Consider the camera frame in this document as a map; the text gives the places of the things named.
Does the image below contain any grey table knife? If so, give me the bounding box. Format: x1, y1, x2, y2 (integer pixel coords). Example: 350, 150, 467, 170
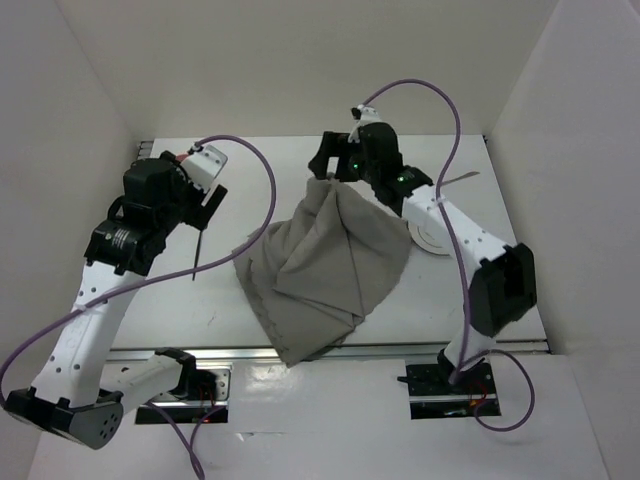
442, 171, 480, 186

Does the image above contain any dark metal fork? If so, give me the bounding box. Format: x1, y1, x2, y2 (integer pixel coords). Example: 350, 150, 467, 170
191, 230, 204, 282

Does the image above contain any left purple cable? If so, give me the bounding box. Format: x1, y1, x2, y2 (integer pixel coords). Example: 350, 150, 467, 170
0, 134, 277, 480

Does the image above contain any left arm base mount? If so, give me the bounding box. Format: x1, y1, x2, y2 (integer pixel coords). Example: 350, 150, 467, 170
151, 366, 231, 425

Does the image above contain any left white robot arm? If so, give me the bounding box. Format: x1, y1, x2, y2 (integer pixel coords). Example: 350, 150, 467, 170
5, 147, 228, 450

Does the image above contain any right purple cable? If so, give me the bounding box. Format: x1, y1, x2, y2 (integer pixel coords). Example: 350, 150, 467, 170
360, 78, 537, 432

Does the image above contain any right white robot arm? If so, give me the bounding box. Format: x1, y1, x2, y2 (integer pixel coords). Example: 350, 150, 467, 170
308, 122, 537, 392

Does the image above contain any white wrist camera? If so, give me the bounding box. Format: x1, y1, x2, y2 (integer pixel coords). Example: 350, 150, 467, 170
176, 145, 228, 193
347, 104, 381, 143

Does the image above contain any grey cloth placemat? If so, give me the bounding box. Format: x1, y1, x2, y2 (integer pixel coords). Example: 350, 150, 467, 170
233, 178, 412, 367

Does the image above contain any white patterned plate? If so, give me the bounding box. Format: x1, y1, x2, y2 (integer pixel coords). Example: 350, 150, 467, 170
407, 222, 450, 257

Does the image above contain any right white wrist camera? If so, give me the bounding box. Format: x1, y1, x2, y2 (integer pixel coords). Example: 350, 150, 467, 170
347, 104, 381, 143

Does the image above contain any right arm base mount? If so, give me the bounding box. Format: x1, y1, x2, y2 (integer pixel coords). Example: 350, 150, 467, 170
397, 361, 501, 420

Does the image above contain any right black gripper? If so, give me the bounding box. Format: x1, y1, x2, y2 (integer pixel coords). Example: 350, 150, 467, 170
309, 130, 380, 184

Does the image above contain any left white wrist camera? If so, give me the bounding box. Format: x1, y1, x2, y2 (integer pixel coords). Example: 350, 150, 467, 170
176, 145, 228, 193

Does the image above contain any aluminium front rail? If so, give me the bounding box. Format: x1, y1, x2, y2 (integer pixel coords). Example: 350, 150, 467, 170
104, 339, 550, 369

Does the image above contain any purple cable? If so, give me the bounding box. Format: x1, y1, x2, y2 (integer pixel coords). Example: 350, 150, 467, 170
360, 78, 537, 432
0, 134, 277, 480

